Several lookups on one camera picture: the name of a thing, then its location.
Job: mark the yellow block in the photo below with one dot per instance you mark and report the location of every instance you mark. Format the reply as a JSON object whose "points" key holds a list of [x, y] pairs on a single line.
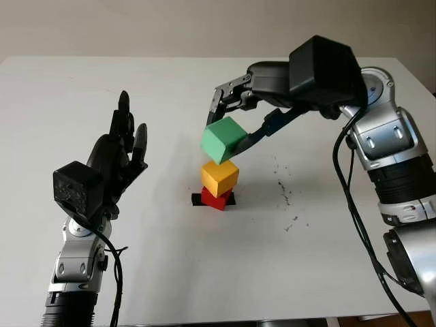
{"points": [[218, 177]]}

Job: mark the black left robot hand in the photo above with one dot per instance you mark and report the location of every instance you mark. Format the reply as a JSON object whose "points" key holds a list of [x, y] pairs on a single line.
{"points": [[109, 156]]}

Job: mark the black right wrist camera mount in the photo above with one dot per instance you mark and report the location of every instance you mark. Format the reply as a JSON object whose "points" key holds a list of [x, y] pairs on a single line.
{"points": [[323, 71]]}

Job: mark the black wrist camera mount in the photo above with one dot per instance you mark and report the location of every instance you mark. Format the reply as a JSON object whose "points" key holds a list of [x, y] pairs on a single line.
{"points": [[76, 187], [323, 71]]}

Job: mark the green block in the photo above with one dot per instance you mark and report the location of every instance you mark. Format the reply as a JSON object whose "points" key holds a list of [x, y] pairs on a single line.
{"points": [[221, 136]]}

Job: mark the black tape strip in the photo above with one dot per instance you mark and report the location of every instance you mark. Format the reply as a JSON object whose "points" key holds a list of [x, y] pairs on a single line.
{"points": [[195, 200]]}

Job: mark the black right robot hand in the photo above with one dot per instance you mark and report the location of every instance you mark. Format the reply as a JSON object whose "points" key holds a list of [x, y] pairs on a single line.
{"points": [[269, 81]]}

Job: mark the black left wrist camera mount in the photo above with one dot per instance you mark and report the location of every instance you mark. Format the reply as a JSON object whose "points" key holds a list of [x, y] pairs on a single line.
{"points": [[76, 187]]}

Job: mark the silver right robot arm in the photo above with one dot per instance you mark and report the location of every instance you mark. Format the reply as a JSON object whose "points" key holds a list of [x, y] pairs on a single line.
{"points": [[391, 143]]}

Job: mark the red block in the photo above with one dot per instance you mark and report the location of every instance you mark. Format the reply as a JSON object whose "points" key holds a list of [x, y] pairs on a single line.
{"points": [[214, 201]]}

